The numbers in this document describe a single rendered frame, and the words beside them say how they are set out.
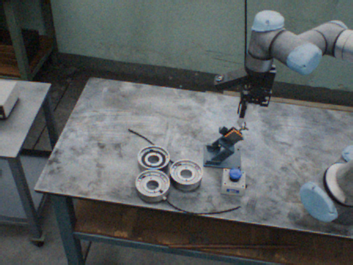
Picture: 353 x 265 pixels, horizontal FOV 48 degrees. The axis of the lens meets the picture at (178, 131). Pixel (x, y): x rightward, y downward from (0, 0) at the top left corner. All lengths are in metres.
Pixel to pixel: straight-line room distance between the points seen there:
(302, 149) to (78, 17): 1.95
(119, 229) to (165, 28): 1.69
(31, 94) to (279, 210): 1.15
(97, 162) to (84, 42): 1.79
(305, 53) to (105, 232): 0.92
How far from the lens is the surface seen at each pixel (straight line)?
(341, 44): 1.09
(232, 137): 1.31
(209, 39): 2.83
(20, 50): 2.63
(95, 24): 2.95
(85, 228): 1.51
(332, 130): 1.64
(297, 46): 1.02
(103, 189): 1.29
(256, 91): 1.17
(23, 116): 1.76
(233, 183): 1.27
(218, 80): 1.18
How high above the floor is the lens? 1.81
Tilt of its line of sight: 43 degrees down
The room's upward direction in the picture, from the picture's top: 5 degrees clockwise
